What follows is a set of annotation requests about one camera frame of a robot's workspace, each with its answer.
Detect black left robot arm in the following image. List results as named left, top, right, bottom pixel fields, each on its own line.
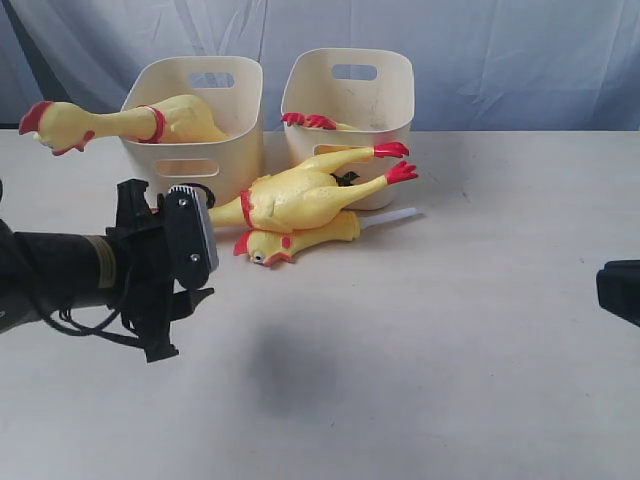
left=1, top=179, right=218, bottom=362

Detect cream bin marked X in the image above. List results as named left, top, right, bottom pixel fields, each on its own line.
left=280, top=47, right=415, bottom=212

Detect severed rubber chicken head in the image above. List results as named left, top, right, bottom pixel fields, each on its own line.
left=233, top=207, right=421, bottom=267

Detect whole rubber chicken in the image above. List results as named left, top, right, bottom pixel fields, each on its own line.
left=18, top=94, right=230, bottom=156
left=209, top=142, right=419, bottom=233

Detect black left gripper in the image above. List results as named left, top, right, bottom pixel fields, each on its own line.
left=104, top=179, right=215, bottom=363

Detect blue backdrop curtain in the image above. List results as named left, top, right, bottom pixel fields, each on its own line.
left=1, top=1, right=639, bottom=130

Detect headless rubber chicken body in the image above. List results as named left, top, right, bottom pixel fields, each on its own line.
left=280, top=112, right=358, bottom=131

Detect cream bin marked O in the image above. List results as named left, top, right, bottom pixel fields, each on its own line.
left=122, top=56, right=263, bottom=206

